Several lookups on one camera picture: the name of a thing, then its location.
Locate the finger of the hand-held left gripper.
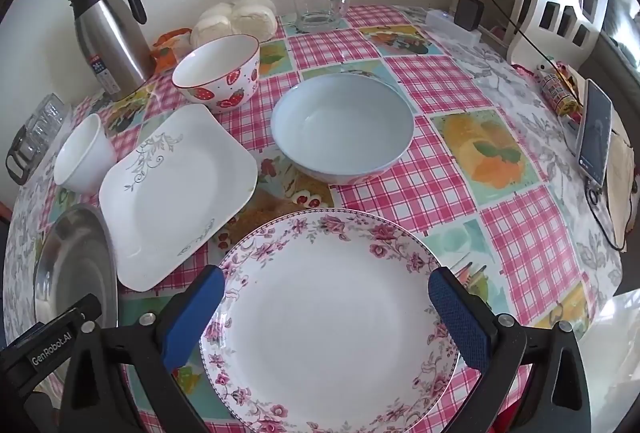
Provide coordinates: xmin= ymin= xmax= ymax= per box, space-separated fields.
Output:
xmin=72 ymin=293 xmax=103 ymax=325

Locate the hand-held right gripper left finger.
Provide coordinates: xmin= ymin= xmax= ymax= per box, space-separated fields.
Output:
xmin=55 ymin=264 xmax=227 ymax=433

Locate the small white bowl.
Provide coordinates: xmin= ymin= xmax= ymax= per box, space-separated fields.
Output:
xmin=53 ymin=114 xmax=118 ymax=194

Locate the orange snack packet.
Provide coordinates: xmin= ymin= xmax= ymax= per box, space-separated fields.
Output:
xmin=151 ymin=29 xmax=193 ymax=74

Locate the black charger adapter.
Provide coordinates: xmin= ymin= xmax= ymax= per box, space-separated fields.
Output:
xmin=454 ymin=0 xmax=485 ymax=32

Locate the round stainless steel plate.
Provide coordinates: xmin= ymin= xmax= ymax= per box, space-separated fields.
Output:
xmin=32 ymin=204 xmax=119 ymax=334

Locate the black cable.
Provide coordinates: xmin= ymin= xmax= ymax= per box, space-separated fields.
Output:
xmin=480 ymin=0 xmax=628 ymax=254

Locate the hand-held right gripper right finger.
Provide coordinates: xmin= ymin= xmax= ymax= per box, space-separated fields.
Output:
xmin=427 ymin=265 xmax=592 ymax=433

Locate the clear glass mug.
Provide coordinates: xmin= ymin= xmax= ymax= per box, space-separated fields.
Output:
xmin=291 ymin=0 xmax=351 ymax=34

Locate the stainless steel thermos jug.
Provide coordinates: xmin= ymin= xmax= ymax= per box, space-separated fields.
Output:
xmin=68 ymin=0 xmax=153 ymax=102

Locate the white square plate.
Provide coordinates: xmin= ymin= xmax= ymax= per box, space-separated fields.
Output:
xmin=98 ymin=104 xmax=259 ymax=292

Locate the brown paper envelope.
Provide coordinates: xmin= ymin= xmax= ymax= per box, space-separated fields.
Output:
xmin=602 ymin=130 xmax=638 ymax=251

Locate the clear drinking glass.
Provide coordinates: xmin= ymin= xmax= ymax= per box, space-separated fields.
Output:
xmin=22 ymin=113 xmax=53 ymax=158
xmin=37 ymin=93 xmax=72 ymax=138

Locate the bag of steamed buns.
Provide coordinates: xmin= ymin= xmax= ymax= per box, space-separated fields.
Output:
xmin=190 ymin=0 xmax=278 ymax=48

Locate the glass teapot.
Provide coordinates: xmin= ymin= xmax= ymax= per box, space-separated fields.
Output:
xmin=6 ymin=123 xmax=41 ymax=186

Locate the smartphone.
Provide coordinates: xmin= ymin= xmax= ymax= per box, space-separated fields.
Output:
xmin=576 ymin=79 xmax=614 ymax=188

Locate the round pink floral plate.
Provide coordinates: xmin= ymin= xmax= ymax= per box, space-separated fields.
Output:
xmin=200 ymin=208 xmax=461 ymax=433

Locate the grey blue plate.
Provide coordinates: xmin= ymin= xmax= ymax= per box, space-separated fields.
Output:
xmin=270 ymin=73 xmax=416 ymax=186

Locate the white power strip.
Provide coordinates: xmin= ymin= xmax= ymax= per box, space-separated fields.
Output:
xmin=426 ymin=9 xmax=483 ymax=44

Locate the strawberry print bowl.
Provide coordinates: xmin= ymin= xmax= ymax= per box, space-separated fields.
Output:
xmin=172 ymin=34 xmax=261 ymax=114

